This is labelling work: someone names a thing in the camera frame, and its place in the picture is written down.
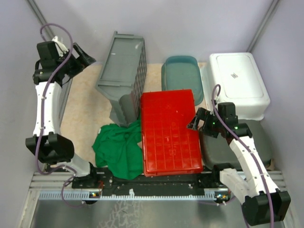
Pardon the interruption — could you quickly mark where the left aluminium frame post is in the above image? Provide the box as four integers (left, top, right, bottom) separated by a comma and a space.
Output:
26, 0, 55, 39

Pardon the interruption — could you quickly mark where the aluminium front rail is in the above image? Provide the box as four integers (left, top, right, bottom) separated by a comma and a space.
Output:
28, 171, 285, 202

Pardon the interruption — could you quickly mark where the teal translucent plastic tub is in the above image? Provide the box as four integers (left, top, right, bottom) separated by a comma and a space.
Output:
161, 56, 204, 106

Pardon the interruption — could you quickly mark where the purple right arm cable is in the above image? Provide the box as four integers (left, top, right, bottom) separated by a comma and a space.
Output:
211, 84, 275, 228

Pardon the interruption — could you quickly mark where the grey aluminium frame post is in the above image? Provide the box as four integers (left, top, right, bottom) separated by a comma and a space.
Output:
246, 0, 281, 52

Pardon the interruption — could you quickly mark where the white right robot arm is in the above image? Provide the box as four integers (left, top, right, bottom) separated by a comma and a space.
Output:
187, 102, 291, 227

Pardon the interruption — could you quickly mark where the green cloth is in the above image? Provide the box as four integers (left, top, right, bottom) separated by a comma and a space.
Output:
92, 119, 143, 180

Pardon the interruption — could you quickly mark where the large white plastic container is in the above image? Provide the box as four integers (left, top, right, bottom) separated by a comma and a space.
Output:
200, 52, 270, 121

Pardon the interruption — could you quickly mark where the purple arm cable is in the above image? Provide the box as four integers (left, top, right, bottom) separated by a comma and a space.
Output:
211, 84, 275, 228
35, 23, 84, 208

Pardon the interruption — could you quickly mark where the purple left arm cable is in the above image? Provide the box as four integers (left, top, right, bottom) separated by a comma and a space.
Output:
35, 23, 84, 208

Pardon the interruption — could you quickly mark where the grey plastic bin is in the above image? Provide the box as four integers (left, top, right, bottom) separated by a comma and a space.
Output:
95, 31, 147, 127

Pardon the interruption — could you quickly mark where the red plastic crate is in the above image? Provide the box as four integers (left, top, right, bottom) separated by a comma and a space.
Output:
141, 89, 203, 177

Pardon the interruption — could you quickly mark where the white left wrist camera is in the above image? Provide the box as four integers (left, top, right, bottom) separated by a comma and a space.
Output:
52, 36, 68, 57

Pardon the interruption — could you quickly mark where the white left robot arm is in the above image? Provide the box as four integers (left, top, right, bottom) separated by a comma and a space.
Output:
25, 40, 99, 189

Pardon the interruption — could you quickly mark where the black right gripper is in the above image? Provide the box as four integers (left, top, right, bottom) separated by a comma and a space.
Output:
186, 107, 224, 138

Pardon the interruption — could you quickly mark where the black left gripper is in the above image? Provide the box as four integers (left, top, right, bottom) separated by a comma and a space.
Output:
57, 43, 96, 78

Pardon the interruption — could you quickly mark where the grey plastic tub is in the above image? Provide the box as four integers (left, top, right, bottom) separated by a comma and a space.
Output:
199, 120, 273, 171

